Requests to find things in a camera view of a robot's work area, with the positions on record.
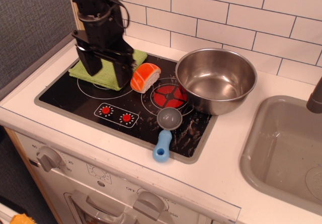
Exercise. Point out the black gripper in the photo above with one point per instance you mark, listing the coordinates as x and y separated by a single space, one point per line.
102 37

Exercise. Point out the green towel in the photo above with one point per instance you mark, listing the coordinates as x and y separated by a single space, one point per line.
106 77

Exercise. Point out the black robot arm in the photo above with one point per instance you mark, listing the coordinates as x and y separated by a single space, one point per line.
99 8

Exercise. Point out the toy salmon sushi piece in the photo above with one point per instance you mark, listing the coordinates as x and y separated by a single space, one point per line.
144 77

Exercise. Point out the black toy stovetop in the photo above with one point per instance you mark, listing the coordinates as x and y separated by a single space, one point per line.
130 115

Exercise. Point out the grey left oven knob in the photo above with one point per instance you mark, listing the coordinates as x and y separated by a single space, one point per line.
48 158

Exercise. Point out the grey oven knob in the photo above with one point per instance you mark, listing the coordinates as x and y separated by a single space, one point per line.
48 158
149 205

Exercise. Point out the stainless steel bowl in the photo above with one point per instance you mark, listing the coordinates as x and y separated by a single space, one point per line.
215 81

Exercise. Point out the white toy oven front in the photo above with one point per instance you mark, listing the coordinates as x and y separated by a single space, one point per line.
80 192

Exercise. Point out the grey right oven knob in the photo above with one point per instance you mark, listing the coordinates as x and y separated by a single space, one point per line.
149 205

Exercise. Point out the orange yellow cloth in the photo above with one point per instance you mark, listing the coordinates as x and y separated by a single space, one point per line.
22 219

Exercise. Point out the grey toy sink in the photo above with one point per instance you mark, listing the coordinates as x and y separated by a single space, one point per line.
282 155

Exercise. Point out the grey faucet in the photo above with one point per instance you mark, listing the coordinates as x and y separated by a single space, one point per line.
314 103

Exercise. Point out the wooden side post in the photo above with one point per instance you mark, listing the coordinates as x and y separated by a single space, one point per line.
79 24

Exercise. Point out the grey scoop with blue handle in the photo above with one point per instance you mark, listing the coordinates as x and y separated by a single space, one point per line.
168 119

